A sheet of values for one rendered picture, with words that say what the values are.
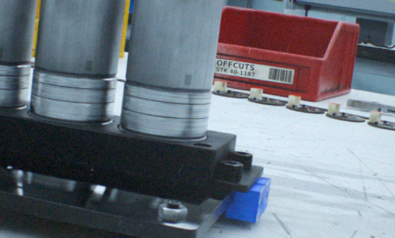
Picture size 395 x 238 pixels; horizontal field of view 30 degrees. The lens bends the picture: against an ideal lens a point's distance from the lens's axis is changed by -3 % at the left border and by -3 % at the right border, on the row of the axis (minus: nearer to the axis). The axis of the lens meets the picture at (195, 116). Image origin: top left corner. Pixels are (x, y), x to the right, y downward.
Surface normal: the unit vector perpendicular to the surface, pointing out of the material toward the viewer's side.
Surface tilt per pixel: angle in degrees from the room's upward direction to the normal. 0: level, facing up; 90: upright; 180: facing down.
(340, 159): 0
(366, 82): 90
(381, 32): 90
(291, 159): 0
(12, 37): 90
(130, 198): 0
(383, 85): 90
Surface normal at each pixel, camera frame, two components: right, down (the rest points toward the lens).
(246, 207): -0.24, 0.11
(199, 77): 0.69, 0.19
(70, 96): 0.07, 0.15
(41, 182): 0.12, -0.98
